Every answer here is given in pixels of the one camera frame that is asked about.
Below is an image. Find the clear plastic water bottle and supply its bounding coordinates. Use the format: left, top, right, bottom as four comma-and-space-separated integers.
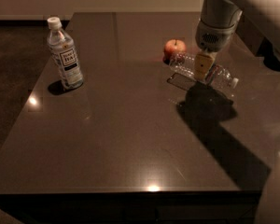
169, 52, 239, 89

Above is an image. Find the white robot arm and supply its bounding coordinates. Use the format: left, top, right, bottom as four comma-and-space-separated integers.
196, 0, 280, 71

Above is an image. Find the upright tea bottle white cap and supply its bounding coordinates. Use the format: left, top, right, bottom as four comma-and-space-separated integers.
47, 17, 83, 90

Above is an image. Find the red apple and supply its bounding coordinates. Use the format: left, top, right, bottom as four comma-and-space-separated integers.
163, 39, 187, 62

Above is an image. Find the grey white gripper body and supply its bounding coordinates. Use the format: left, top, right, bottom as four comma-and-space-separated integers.
195, 0, 242, 52

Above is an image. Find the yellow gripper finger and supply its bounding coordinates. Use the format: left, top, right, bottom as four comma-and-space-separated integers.
194, 51, 216, 81

